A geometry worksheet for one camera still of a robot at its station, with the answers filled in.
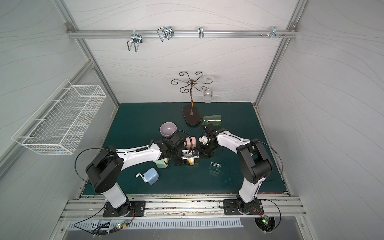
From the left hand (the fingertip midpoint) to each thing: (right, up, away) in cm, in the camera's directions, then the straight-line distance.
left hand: (189, 158), depth 86 cm
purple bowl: (-16, +17, +15) cm, 27 cm away
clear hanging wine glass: (+12, +40, +11) cm, 43 cm away
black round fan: (+38, -28, -14) cm, 49 cm away
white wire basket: (-60, +21, -17) cm, 66 cm away
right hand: (+4, +1, +2) cm, 5 cm away
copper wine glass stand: (0, +28, +26) cm, 38 cm away
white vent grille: (-11, -26, -16) cm, 33 cm away
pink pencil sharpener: (0, +12, -13) cm, 17 cm away
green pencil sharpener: (-16, -2, -4) cm, 16 cm away
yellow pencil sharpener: (+1, 0, -4) cm, 4 cm away
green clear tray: (+16, -6, +3) cm, 17 cm away
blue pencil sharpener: (-20, -7, -10) cm, 23 cm away
